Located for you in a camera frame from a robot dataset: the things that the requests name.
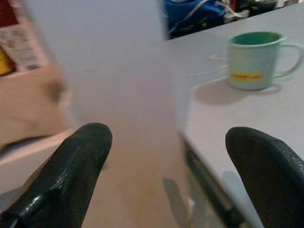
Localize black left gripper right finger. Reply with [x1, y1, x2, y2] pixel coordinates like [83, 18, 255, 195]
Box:
[225, 126, 304, 228]

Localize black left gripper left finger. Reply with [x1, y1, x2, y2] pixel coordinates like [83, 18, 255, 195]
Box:
[0, 122, 113, 228]

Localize white table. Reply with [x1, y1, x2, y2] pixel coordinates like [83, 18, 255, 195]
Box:
[166, 3, 304, 228]

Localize cardboard box with printed label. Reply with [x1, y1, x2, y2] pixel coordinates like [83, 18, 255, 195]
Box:
[0, 0, 72, 149]

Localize pale green mug yellow print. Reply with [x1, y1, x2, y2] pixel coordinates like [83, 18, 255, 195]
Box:
[227, 31, 304, 91]

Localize white partition panel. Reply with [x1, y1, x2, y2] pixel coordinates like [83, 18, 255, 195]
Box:
[22, 0, 183, 133]

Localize blue bag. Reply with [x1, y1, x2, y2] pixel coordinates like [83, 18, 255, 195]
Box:
[163, 0, 226, 38]

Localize white cable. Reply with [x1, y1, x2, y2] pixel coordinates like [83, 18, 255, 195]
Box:
[190, 54, 230, 77]

